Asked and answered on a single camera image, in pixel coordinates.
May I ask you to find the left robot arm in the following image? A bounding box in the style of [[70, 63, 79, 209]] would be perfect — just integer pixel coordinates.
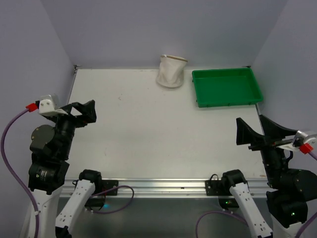
[[28, 97, 102, 238]]

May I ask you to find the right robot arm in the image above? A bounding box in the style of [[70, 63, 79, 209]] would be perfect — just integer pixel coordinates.
[[221, 115, 317, 238]]

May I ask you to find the white mesh laundry bag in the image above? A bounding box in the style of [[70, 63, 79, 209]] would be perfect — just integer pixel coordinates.
[[156, 55, 188, 88]]

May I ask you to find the aluminium mounting rail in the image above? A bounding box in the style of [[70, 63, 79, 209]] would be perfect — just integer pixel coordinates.
[[60, 178, 273, 198]]

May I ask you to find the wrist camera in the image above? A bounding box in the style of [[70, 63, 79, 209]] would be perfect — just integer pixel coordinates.
[[39, 94, 67, 117], [276, 130, 317, 154]]

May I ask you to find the green plastic tray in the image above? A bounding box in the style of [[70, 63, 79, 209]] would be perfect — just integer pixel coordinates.
[[192, 67, 263, 108]]

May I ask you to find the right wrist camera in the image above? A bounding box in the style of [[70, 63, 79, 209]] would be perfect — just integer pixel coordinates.
[[276, 130, 317, 154]]

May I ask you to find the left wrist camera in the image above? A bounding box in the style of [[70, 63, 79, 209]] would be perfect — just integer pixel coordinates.
[[39, 94, 67, 117]]

